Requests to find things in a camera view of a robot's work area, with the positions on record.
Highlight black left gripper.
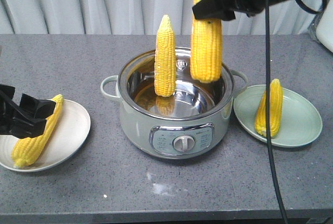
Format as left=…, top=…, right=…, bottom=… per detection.
left=1, top=84, right=56, bottom=139

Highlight yellow corn cob black speck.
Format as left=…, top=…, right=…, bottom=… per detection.
left=190, top=0, right=223, bottom=84

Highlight white round plate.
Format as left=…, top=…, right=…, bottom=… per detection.
left=1, top=99, right=91, bottom=173

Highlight light green round plate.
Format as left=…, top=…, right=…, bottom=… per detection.
left=233, top=85, right=323, bottom=148

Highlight white appliance at edge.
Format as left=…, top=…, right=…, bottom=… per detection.
left=316, top=0, right=333, bottom=52

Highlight grey pleated curtain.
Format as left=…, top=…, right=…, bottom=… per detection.
left=0, top=0, right=333, bottom=35

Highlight green electric cooking pot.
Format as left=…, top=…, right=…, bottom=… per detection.
left=100, top=47, right=248, bottom=159

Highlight black cable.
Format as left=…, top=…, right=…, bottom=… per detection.
left=264, top=0, right=289, bottom=224

